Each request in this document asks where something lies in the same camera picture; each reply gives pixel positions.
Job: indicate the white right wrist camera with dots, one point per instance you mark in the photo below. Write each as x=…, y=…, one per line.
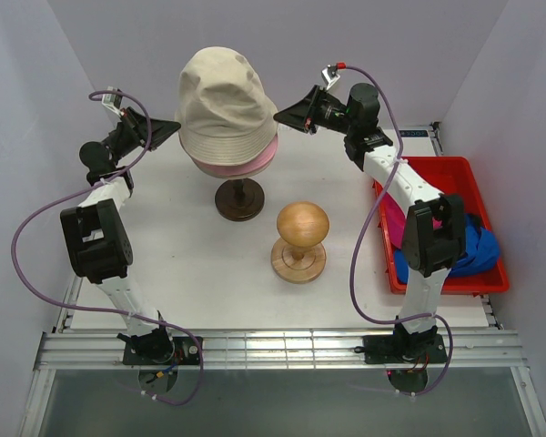
x=330, y=75

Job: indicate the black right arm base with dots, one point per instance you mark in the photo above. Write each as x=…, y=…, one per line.
x=385, y=349

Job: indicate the light wooden hat stand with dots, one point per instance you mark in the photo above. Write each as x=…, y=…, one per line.
x=298, y=256

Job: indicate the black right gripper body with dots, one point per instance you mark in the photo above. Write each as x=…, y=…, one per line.
x=314, y=109

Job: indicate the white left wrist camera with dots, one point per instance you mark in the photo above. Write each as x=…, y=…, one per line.
x=112, y=101

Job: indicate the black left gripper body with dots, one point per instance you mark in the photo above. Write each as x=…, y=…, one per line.
x=136, y=128

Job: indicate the cream mannequin head stand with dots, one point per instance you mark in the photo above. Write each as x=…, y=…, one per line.
x=239, y=199

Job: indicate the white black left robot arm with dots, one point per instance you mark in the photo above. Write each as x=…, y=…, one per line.
x=96, y=239

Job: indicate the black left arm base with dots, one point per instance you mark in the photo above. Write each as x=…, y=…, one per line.
x=186, y=353

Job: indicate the red plastic bin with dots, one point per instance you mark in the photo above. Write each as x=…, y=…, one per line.
x=452, y=175

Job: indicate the magenta cap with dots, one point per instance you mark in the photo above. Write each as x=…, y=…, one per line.
x=395, y=219

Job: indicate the pink bucket hat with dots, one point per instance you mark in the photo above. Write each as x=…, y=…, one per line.
x=263, y=160

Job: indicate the blue hat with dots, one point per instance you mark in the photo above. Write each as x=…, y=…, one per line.
x=481, y=254

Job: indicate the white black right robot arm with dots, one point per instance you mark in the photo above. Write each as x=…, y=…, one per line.
x=434, y=230

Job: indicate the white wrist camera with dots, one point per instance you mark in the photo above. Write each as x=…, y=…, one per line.
x=330, y=75
x=112, y=101

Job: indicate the aluminium front rail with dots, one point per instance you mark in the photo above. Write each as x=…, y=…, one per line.
x=275, y=350

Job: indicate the cream bucket hat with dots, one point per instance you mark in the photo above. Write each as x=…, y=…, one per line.
x=226, y=117

